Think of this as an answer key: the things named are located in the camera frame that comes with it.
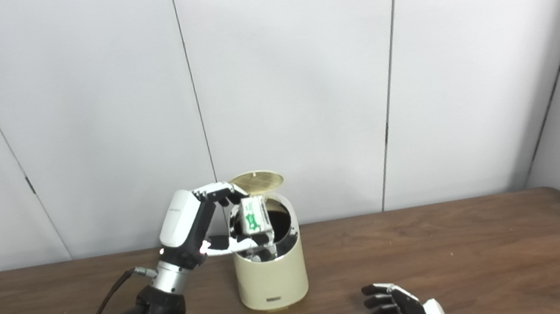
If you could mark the black wall panel clip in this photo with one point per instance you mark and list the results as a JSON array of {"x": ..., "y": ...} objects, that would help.
[{"x": 30, "y": 186}]

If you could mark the cream round bin lid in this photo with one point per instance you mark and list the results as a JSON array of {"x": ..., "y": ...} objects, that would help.
[{"x": 256, "y": 182}]

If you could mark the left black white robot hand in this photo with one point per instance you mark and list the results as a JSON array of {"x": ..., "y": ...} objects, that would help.
[{"x": 183, "y": 224}]

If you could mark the white green milk carton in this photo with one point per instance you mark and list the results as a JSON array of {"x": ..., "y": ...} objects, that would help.
[{"x": 256, "y": 216}]

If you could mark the cream-colored round bin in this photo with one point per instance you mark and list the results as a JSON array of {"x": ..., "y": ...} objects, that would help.
[{"x": 272, "y": 277}]

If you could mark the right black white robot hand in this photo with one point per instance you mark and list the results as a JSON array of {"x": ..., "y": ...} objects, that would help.
[{"x": 410, "y": 309}]

